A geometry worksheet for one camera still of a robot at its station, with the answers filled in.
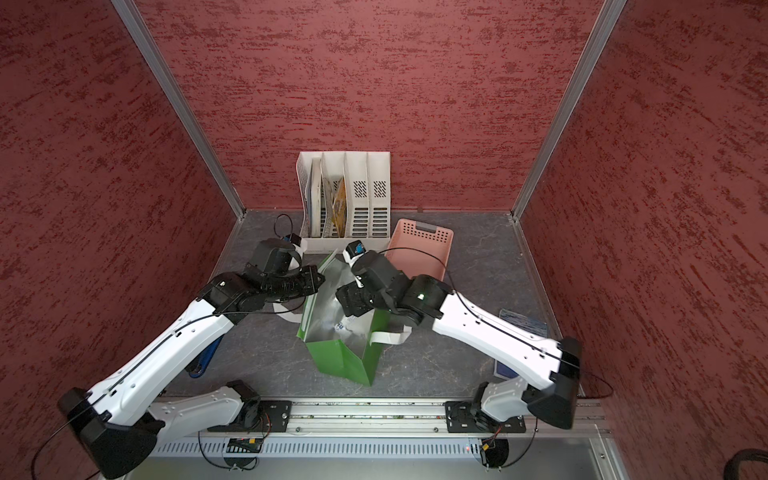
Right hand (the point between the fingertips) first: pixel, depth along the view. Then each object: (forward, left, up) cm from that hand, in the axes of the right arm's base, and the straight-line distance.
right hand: (352, 295), depth 69 cm
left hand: (+4, +8, -2) cm, 9 cm away
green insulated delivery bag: (-4, +2, -21) cm, 22 cm away
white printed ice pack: (0, +6, -20) cm, 21 cm away
